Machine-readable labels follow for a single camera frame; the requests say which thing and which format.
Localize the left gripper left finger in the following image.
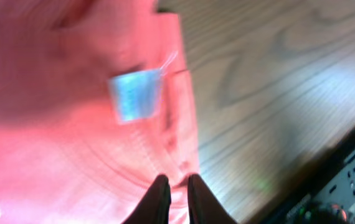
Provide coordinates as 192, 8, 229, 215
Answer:
123, 174, 171, 224

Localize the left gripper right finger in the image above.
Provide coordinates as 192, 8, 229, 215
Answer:
187, 174, 237, 224

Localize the red t-shirt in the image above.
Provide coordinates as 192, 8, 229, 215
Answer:
0, 0, 199, 223

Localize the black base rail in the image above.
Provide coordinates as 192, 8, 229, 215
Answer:
248, 127, 355, 223

